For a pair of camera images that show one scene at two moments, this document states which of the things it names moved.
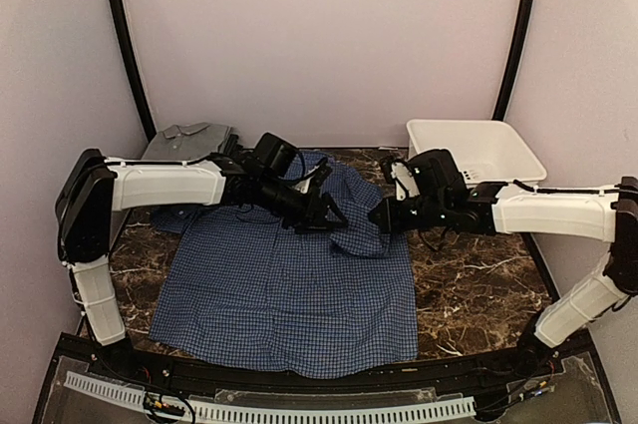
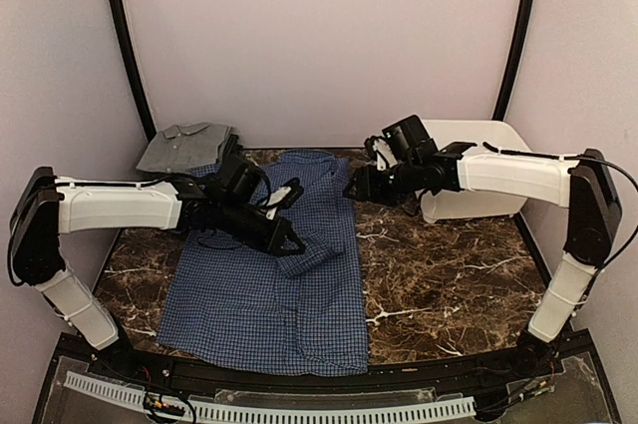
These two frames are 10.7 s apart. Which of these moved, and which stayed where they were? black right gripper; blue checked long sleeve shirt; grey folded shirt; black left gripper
Moved: black left gripper; blue checked long sleeve shirt; black right gripper
Stayed: grey folded shirt
